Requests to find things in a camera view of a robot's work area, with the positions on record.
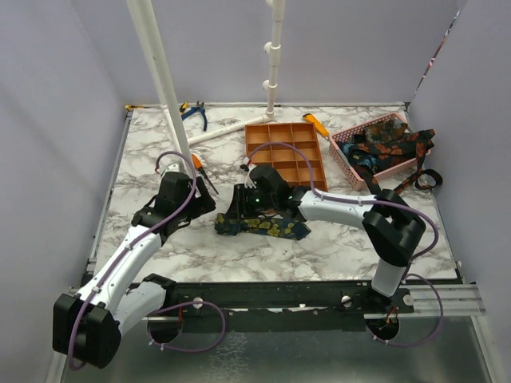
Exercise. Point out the black metal base rail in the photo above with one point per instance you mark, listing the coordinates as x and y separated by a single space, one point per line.
264 306

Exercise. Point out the yellow utility knife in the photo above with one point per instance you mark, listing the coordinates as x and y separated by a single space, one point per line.
319 128

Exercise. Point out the white pvc pipe frame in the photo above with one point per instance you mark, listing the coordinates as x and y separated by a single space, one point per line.
146 27

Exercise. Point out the orange handled screwdriver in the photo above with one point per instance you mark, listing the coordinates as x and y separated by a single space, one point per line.
200 168

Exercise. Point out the dark paisley tie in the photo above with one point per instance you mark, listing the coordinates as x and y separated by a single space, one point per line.
385 131

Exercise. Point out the pink perforated plastic basket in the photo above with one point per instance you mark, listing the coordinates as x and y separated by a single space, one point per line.
350 135

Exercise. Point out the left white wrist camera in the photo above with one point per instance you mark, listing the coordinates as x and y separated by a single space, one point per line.
175 166

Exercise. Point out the navy yellow floral tie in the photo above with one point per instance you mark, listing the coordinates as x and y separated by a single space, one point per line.
269 226

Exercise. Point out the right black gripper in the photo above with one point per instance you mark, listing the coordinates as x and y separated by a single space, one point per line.
250 213

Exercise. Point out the yellow black tool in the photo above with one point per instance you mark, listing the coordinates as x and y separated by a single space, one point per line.
132 107

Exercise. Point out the blue floral tie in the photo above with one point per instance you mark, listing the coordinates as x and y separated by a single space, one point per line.
357 156

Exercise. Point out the yellow handled cutter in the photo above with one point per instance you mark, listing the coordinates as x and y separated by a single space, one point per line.
183 107

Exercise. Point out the black orange floral tie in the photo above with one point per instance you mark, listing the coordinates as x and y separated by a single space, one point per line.
409 147

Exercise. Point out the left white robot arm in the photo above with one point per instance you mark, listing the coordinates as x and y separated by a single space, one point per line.
89 325

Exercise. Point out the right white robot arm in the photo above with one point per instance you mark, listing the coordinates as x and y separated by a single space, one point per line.
394 228

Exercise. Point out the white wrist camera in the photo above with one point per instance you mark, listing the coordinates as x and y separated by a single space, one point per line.
248 167
175 166

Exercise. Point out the wooden compartment tray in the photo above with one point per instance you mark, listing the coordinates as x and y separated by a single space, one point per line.
291 148

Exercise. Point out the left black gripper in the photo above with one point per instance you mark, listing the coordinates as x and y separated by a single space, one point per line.
202 204

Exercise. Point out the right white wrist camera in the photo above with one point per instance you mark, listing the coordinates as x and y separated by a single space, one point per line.
248 167

